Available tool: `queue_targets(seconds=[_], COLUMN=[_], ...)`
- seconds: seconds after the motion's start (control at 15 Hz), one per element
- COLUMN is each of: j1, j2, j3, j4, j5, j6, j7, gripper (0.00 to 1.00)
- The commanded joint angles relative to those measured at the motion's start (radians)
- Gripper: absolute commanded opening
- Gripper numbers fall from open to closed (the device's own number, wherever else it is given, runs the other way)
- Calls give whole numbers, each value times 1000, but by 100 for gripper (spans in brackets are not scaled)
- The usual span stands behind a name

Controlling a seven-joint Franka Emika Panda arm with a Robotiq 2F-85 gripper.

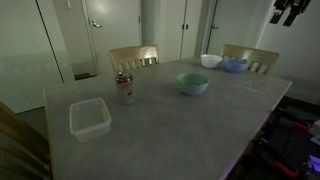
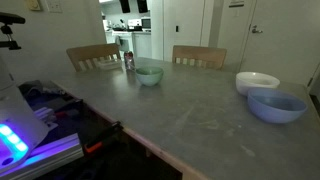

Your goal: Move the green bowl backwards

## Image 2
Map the microwave in kitchen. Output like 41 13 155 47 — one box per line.
141 17 151 29

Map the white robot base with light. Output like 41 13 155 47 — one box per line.
0 60 49 173

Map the silver aluminium rail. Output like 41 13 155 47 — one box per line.
0 133 84 180

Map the white bowl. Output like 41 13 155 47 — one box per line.
236 72 280 96

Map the wooden chair near can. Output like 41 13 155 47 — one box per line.
66 43 121 72

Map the red soda can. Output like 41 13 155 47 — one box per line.
124 51 135 70

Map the black orange clamp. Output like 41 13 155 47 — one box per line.
83 121 123 154

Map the wooden chair near bowls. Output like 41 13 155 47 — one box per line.
172 45 227 70

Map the blue bowl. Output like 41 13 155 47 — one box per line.
247 88 308 124

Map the clear plastic container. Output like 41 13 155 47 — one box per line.
98 60 122 70

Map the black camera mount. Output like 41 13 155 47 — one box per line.
0 12 26 50

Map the white door with handle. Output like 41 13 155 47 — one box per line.
241 0 320 86

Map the green bowl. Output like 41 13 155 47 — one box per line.
135 67 164 86

